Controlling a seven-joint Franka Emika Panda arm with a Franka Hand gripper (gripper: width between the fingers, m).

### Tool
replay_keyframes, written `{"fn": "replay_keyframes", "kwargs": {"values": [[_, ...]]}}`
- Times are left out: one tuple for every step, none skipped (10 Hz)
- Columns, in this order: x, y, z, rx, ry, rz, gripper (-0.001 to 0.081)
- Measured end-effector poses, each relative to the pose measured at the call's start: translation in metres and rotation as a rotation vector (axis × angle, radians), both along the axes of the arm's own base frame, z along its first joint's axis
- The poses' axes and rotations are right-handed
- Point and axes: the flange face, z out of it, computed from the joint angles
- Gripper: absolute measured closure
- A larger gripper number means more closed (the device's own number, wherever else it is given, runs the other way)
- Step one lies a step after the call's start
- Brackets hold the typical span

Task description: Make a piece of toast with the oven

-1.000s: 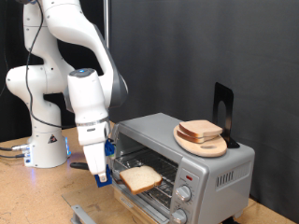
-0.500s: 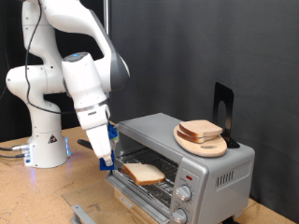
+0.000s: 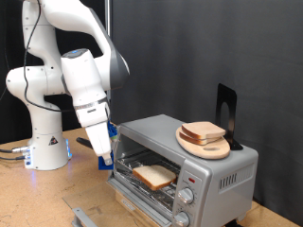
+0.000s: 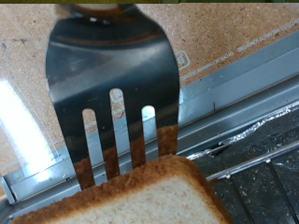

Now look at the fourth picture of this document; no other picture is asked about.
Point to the white bread slice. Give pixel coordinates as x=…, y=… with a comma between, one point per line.
x=140, y=199

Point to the glass oven door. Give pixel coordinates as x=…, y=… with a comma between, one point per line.
x=233, y=74

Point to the metal spatula with blue block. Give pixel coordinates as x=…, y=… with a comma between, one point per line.
x=109, y=62

